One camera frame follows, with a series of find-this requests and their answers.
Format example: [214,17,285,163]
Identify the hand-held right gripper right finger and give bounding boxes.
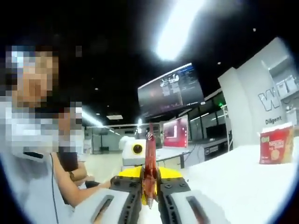
[157,167,225,224]

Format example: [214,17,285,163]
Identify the large monitor screen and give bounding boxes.
[137,62,206,118]

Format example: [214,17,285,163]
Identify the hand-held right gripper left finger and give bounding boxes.
[77,167,143,224]

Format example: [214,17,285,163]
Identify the white laptop desk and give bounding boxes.
[155,144,202,169]

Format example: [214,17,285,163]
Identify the laptop with red screen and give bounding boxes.
[162,114,190,149]

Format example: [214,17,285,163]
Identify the person in grey shirt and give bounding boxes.
[3,147,78,224]

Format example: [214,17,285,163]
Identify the red coffee pouch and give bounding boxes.
[141,123,162,210]

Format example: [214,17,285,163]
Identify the red coffee box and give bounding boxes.
[258,124,295,165]

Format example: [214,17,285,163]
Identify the white step ladder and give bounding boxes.
[219,104,234,152]

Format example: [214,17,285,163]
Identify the grey metal shelf rack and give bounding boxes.
[261,53,299,122]

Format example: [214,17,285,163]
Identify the ceiling light strip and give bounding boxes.
[155,0,207,62]

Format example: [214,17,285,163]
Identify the grey chest device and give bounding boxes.
[21,147,46,161]

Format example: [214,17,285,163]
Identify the black device cable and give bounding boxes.
[50,151,60,224]

